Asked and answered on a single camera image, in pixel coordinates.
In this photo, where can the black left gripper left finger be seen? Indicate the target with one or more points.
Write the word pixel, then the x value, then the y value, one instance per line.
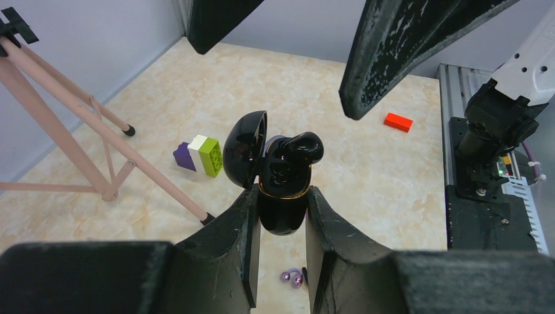
pixel 215 270

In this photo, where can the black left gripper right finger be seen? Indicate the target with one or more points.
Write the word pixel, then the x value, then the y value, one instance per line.
pixel 348 272

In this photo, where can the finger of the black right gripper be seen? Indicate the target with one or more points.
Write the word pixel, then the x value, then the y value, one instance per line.
pixel 395 36
pixel 210 21

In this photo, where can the black earbud charging case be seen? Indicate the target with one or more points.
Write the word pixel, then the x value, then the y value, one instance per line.
pixel 250 159

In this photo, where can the black earbud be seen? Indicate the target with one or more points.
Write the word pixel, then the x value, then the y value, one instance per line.
pixel 305 275
pixel 303 149

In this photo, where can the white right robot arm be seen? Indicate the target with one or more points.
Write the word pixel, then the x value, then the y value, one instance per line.
pixel 503 112

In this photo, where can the purple ear clip lower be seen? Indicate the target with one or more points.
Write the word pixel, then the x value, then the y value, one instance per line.
pixel 294 276

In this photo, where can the red rectangular block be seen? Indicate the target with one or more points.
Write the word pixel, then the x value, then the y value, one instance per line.
pixel 398 122

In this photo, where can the purple white green toy block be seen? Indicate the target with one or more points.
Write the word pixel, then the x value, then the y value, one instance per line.
pixel 202 155

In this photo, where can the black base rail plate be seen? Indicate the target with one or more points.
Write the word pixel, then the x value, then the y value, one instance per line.
pixel 484 208

